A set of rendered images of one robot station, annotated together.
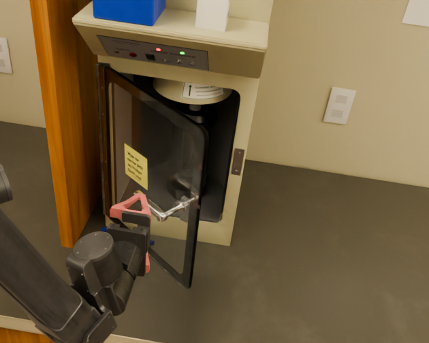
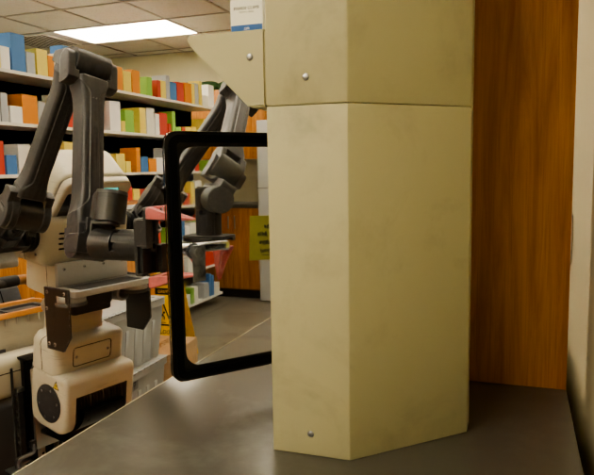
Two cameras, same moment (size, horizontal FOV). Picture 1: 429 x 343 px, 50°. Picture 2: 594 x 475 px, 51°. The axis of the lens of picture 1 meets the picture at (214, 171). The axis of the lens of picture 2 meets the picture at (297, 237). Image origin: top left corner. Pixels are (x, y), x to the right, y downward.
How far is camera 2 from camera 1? 146 cm
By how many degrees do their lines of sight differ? 100
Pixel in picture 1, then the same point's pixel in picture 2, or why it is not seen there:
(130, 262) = (121, 233)
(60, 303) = (74, 199)
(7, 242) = (77, 138)
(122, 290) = (94, 235)
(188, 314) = (161, 413)
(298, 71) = not seen: outside the picture
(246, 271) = (211, 458)
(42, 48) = not seen: hidden behind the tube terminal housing
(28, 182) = not seen: hidden behind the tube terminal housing
